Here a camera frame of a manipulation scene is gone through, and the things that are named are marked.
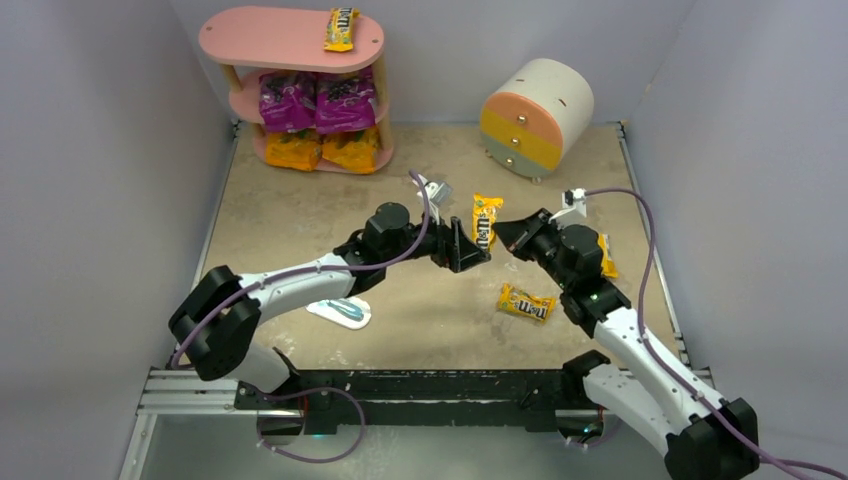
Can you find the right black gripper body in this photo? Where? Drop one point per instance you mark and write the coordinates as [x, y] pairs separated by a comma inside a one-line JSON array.
[[527, 234]]

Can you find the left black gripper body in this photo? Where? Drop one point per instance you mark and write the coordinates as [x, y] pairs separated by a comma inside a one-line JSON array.
[[448, 240]]

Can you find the yellow M&M bag top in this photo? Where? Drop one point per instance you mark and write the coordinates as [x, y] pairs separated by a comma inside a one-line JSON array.
[[484, 214]]

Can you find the yellow m&m bag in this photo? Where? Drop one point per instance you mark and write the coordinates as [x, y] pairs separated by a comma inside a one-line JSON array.
[[515, 301], [484, 214], [339, 31]]

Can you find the orange gummy candy bag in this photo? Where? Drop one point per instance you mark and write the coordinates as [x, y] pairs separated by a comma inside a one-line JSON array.
[[354, 151], [301, 150]]

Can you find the purple grape candy bag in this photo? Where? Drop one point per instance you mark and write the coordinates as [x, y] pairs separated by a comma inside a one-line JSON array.
[[345, 102], [287, 101]]

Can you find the yellow M&M bag bottom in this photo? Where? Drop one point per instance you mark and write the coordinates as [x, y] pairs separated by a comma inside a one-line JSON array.
[[339, 31]]

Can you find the small yellow candy packet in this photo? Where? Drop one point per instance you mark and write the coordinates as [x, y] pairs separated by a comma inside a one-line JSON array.
[[608, 266]]

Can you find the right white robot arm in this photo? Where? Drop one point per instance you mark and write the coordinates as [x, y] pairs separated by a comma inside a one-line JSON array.
[[698, 432]]

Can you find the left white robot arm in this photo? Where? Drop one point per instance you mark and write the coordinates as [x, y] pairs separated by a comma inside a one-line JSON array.
[[215, 325]]

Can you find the pink three-tier shelf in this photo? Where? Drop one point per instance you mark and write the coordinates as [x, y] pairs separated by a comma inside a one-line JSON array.
[[250, 41]]

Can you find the blue toy blister pack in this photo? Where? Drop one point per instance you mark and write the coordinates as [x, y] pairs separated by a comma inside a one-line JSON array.
[[352, 313]]

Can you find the round pastel drawer cabinet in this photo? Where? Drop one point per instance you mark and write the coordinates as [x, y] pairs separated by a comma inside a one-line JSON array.
[[532, 120]]

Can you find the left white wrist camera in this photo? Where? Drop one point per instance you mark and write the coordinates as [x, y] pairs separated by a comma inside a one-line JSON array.
[[434, 196]]

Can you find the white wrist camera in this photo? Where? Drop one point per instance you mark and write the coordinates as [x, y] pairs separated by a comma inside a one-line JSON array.
[[434, 196], [574, 209]]

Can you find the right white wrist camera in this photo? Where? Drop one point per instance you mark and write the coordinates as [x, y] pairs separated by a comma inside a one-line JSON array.
[[574, 209]]

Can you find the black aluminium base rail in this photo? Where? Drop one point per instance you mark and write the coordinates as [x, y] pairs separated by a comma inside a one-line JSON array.
[[535, 400]]

